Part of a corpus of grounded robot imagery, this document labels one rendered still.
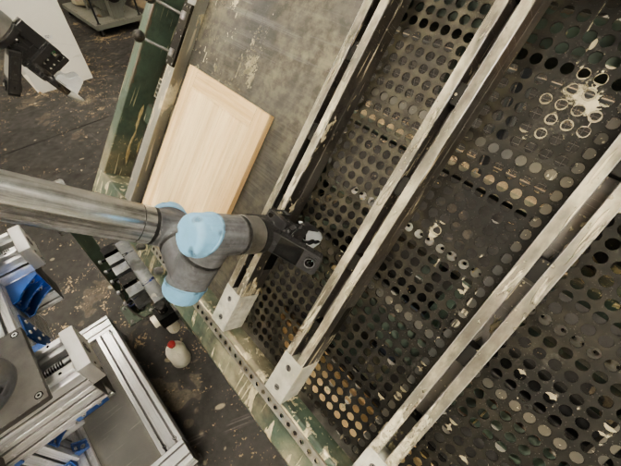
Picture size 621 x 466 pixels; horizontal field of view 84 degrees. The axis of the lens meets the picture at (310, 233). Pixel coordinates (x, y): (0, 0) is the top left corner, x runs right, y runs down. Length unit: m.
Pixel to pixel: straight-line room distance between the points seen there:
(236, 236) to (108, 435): 1.37
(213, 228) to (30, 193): 0.27
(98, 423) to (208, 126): 1.32
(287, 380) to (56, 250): 2.26
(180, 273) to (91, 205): 0.18
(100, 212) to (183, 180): 0.62
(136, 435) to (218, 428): 0.36
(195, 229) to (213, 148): 0.61
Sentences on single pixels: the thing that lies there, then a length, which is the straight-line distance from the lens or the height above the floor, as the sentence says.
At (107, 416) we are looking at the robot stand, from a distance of 1.88.
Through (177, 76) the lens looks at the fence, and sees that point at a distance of 1.39.
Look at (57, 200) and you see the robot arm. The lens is 0.66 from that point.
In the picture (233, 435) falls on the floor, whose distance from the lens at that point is 1.90.
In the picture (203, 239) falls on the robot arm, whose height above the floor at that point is 1.42.
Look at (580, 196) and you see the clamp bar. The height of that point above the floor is 1.49.
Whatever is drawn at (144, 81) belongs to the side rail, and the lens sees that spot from 1.62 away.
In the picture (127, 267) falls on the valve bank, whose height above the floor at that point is 0.76.
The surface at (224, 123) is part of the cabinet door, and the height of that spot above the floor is 1.26.
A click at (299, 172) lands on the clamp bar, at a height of 1.32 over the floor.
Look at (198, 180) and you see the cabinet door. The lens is 1.20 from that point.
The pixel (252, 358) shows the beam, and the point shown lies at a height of 0.91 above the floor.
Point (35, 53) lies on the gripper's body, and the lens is 1.16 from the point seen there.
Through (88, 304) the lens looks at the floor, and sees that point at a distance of 2.49.
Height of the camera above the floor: 1.83
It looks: 49 degrees down
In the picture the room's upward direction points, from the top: straight up
